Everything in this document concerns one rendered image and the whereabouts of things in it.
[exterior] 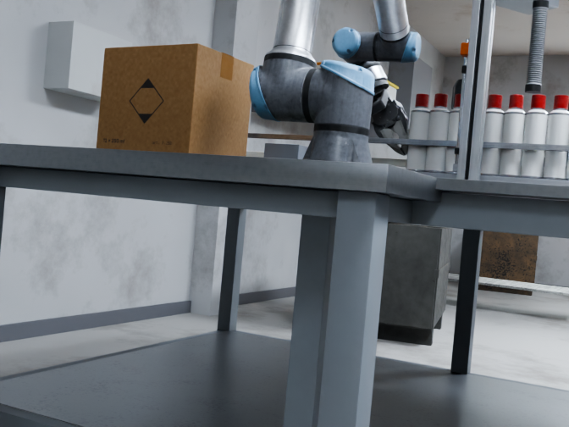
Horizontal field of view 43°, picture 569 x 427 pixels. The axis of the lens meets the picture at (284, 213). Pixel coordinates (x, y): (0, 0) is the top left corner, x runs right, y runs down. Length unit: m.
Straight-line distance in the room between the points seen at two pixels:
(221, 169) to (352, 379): 0.37
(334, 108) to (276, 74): 0.15
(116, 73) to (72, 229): 2.15
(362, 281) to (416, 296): 3.34
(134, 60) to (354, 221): 0.96
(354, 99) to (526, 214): 0.44
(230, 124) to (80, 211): 2.25
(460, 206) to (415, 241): 3.09
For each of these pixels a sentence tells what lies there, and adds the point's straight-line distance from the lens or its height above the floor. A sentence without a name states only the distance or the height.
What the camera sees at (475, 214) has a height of 0.77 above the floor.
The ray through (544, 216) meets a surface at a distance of 1.24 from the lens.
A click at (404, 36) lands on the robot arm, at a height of 1.20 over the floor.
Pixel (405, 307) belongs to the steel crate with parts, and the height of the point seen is 0.23.
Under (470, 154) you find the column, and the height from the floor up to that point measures 0.92.
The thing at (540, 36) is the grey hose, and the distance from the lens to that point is 1.80.
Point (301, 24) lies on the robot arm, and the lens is 1.58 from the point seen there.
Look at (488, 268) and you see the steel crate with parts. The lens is 8.60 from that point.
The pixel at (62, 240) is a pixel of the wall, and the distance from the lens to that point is 3.91.
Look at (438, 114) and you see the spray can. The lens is 1.90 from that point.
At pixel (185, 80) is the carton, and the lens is 1.73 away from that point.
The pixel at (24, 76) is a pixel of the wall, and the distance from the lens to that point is 3.70.
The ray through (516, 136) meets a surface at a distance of 1.85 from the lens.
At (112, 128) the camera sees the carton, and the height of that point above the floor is 0.92.
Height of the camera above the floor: 0.76
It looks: 1 degrees down
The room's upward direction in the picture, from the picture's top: 5 degrees clockwise
